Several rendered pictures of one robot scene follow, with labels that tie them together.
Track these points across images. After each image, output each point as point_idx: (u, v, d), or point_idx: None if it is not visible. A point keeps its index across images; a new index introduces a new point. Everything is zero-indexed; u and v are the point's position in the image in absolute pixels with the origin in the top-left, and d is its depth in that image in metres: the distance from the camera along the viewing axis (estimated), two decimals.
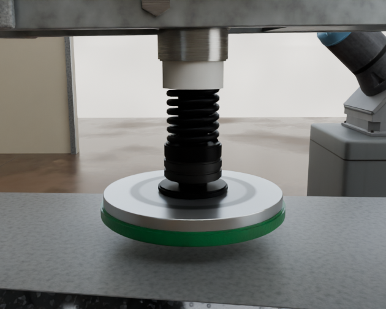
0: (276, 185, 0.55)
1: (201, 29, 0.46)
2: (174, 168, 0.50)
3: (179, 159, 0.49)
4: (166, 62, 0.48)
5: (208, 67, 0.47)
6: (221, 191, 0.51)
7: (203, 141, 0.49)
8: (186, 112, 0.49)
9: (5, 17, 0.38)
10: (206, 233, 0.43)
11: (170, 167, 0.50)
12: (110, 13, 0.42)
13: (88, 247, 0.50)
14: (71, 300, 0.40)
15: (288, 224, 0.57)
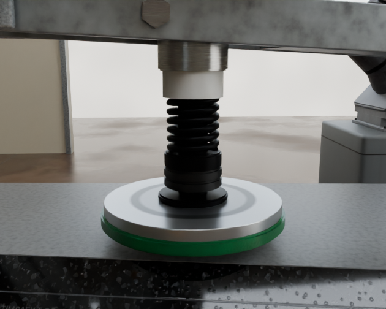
0: (154, 226, 0.44)
1: None
2: (174, 177, 0.50)
3: (179, 168, 0.50)
4: (166, 72, 0.48)
5: (208, 76, 0.47)
6: (159, 197, 0.52)
7: (203, 151, 0.50)
8: (186, 121, 0.49)
9: (5, 17, 0.38)
10: None
11: (170, 176, 0.51)
12: (109, 21, 0.42)
13: None
14: (199, 268, 0.46)
15: (353, 206, 0.65)
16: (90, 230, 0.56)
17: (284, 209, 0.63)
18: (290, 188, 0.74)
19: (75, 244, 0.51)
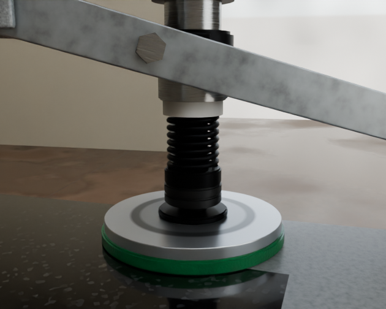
0: (267, 203, 0.58)
1: None
2: (174, 194, 0.51)
3: (179, 184, 0.50)
4: None
5: None
6: (225, 214, 0.52)
7: (203, 168, 0.50)
8: (186, 139, 0.49)
9: (5, 17, 0.38)
10: (229, 259, 0.44)
11: (170, 192, 0.51)
12: (104, 47, 0.42)
13: (233, 295, 0.40)
14: None
15: None
16: (103, 282, 0.42)
17: (385, 279, 0.43)
18: None
19: (73, 306, 0.38)
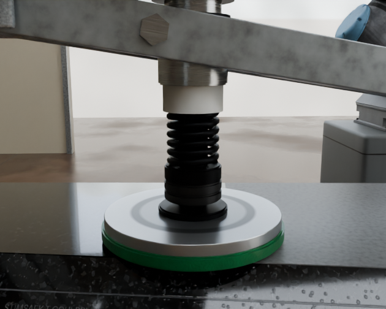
0: (144, 190, 0.62)
1: None
2: (174, 190, 0.50)
3: (179, 181, 0.50)
4: (166, 86, 0.49)
5: (208, 91, 0.48)
6: None
7: (203, 164, 0.50)
8: (186, 135, 0.49)
9: (5, 17, 0.38)
10: None
11: (170, 189, 0.51)
12: (108, 34, 0.42)
13: None
14: None
15: (358, 206, 0.65)
16: (97, 228, 0.56)
17: (289, 209, 0.63)
18: (295, 187, 0.74)
19: (83, 243, 0.52)
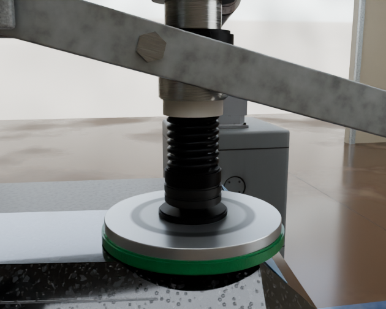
0: (110, 208, 0.55)
1: None
2: (174, 194, 0.51)
3: (179, 185, 0.50)
4: None
5: None
6: None
7: (203, 168, 0.50)
8: (186, 139, 0.49)
9: (5, 17, 0.38)
10: None
11: (170, 192, 0.51)
12: (104, 46, 0.42)
13: None
14: None
15: (27, 204, 0.66)
16: None
17: None
18: None
19: None
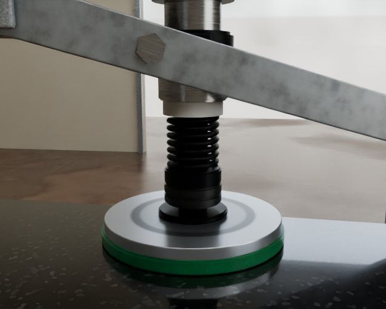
0: (107, 213, 0.54)
1: None
2: (174, 194, 0.51)
3: (179, 184, 0.50)
4: None
5: None
6: None
7: (203, 168, 0.50)
8: (186, 139, 0.49)
9: (5, 17, 0.38)
10: None
11: (170, 192, 0.51)
12: (104, 48, 0.42)
13: (131, 279, 0.43)
14: None
15: (376, 263, 0.46)
16: (10, 273, 0.44)
17: (275, 261, 0.47)
18: (301, 226, 0.57)
19: None
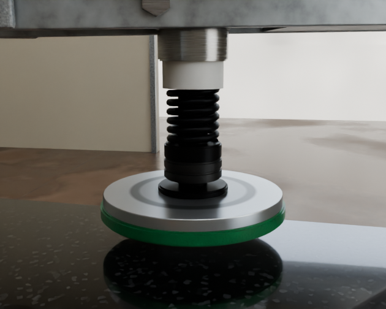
0: (151, 171, 0.62)
1: (201, 29, 0.46)
2: (174, 168, 0.50)
3: (179, 159, 0.49)
4: (166, 62, 0.48)
5: (208, 67, 0.47)
6: None
7: (203, 141, 0.49)
8: (186, 112, 0.49)
9: (5, 17, 0.38)
10: None
11: (170, 167, 0.50)
12: (110, 13, 0.42)
13: (155, 286, 0.42)
14: None
15: None
16: (31, 278, 0.43)
17: (302, 268, 0.45)
18: (328, 232, 0.55)
19: None
